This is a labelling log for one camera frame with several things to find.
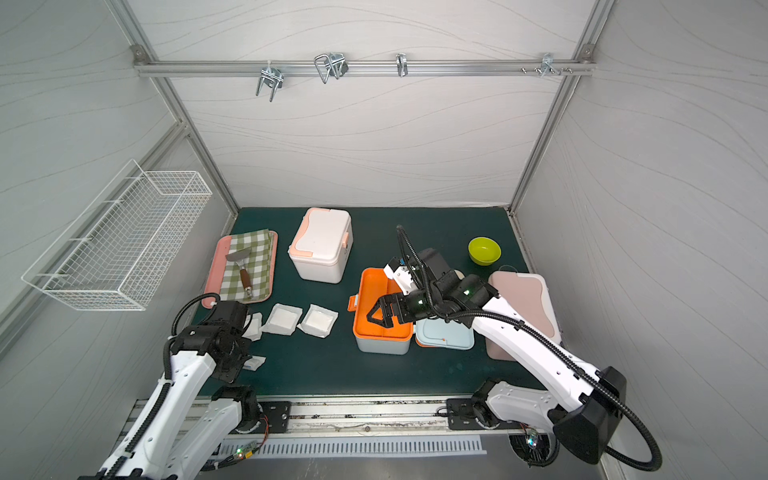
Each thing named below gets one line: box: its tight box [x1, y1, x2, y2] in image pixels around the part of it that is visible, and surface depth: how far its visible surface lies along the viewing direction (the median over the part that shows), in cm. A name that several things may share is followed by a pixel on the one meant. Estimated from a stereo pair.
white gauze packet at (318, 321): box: [297, 304, 339, 338], surface depth 93 cm
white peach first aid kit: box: [288, 208, 354, 284], surface depth 95 cm
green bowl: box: [468, 236, 502, 266], surface depth 106 cm
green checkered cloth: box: [220, 229, 272, 302], surface depth 104 cm
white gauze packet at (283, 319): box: [261, 303, 303, 336], surface depth 93 cm
